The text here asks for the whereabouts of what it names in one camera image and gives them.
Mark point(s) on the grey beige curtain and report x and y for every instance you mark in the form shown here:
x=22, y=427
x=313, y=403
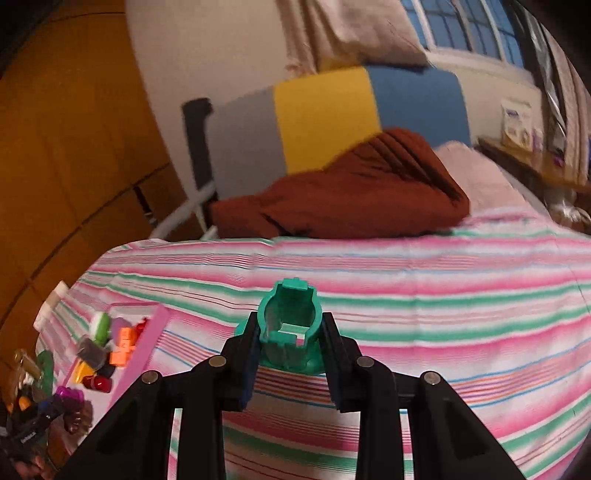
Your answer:
x=568, y=101

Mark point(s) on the small orange toy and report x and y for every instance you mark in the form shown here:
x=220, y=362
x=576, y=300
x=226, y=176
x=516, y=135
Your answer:
x=121, y=357
x=125, y=340

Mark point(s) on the purple egg-shaped toy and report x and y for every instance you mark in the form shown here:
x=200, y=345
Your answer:
x=121, y=325

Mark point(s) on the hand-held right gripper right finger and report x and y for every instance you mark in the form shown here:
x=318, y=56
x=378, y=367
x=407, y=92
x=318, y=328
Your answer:
x=333, y=369

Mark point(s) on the green and white toy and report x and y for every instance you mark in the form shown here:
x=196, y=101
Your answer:
x=99, y=325

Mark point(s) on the grey yellow blue headboard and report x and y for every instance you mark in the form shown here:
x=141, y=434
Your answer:
x=323, y=120

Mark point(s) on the wooden desk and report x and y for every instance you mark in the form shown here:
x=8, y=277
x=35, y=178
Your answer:
x=531, y=166

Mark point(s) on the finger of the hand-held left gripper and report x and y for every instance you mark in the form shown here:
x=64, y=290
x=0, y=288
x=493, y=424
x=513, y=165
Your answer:
x=48, y=410

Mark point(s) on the dark red toy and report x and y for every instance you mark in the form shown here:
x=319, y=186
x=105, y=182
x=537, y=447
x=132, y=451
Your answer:
x=99, y=383

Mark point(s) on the purple plastic toy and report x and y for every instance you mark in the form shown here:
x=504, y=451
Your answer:
x=69, y=397

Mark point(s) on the red star toy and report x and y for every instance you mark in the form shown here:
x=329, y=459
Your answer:
x=141, y=327

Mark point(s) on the green plastic toy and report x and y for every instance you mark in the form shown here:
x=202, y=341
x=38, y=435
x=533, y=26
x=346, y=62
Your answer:
x=286, y=323

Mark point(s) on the brown toy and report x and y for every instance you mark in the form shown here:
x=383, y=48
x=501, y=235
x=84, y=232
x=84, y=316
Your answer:
x=76, y=417

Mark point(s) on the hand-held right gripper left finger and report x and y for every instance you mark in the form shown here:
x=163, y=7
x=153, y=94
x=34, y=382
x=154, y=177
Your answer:
x=249, y=364

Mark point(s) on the white printed box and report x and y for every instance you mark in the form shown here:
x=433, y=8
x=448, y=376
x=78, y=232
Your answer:
x=517, y=124

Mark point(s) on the clear round container black base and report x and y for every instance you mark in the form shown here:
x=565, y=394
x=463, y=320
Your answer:
x=90, y=350

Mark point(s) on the wooden wardrobe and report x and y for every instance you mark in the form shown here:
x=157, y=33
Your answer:
x=69, y=138

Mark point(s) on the spice jar with gold lid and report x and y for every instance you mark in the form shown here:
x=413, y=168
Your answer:
x=25, y=362

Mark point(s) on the pink shallow tray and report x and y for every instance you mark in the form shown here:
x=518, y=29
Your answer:
x=147, y=346

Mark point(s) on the brown quilted jacket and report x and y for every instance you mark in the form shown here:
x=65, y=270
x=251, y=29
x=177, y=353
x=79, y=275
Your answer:
x=369, y=194

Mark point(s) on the beige patterned curtain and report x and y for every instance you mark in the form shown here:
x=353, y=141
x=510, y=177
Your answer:
x=351, y=32

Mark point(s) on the window with blue panes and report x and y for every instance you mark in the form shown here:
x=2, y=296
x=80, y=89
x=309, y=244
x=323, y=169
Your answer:
x=461, y=23

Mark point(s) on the pink green striped blanket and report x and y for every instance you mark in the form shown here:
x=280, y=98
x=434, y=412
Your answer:
x=415, y=300

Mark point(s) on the pink pillow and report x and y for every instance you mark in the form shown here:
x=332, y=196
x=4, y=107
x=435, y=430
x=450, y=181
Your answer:
x=480, y=180

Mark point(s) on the orange yellow toy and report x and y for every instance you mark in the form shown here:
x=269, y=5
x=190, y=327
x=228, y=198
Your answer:
x=83, y=370

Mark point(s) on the white bed rail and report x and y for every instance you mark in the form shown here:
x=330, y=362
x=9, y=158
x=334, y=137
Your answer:
x=184, y=210

